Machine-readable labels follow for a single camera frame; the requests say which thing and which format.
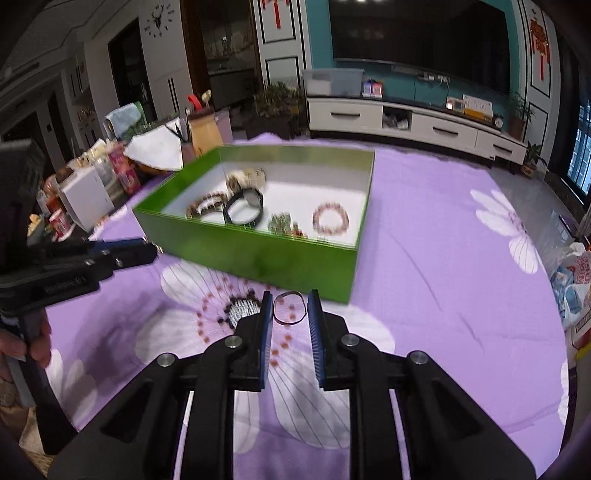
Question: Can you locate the potted green plant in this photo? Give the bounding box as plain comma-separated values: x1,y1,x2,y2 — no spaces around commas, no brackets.
243,82,307,140

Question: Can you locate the brown wooden bead bracelet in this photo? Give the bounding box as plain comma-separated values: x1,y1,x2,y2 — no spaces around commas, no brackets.
185,191,230,220

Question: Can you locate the red snack package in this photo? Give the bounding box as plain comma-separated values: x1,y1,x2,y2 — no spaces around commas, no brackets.
108,142,141,196

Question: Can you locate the plastic shopping bag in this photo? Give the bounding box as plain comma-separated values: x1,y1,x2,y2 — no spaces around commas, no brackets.
550,242,591,330

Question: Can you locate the purple floral tablecloth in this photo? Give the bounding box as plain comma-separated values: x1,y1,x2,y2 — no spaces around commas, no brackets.
48,148,568,479

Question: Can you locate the cream white wristwatch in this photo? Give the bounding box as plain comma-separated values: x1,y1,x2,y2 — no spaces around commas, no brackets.
225,168,266,194

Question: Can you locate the person left hand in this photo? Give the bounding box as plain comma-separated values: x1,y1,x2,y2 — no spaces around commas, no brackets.
1,310,52,369

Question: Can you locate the white paper sheet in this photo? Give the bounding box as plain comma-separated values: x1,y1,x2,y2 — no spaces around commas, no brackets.
124,122,183,171

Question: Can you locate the black wristwatch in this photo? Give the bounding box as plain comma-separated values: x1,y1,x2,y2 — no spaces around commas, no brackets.
222,187,264,229

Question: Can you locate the green jade pendant bracelet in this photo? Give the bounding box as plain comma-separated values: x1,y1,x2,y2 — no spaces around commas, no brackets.
267,211,309,239

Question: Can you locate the green cardboard box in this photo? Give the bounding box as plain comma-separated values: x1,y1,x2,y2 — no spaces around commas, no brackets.
134,143,375,303

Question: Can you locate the thin black ring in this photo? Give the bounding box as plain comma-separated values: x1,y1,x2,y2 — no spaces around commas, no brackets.
271,290,309,326

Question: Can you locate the wall clock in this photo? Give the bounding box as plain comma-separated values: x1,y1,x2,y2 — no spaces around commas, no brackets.
143,1,176,38

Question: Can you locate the pink bead bracelet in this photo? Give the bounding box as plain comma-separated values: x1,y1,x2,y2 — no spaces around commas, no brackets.
311,201,351,235

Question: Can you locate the white TV cabinet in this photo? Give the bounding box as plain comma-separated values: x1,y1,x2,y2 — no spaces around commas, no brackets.
308,96,527,166

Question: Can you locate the beige bear bottle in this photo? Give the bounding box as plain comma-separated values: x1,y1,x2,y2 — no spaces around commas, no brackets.
186,90,224,157

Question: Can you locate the clear plastic storage bin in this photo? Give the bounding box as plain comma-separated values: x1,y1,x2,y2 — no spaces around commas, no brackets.
304,68,365,97

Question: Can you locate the black television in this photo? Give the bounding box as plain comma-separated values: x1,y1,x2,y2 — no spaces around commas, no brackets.
329,0,510,94

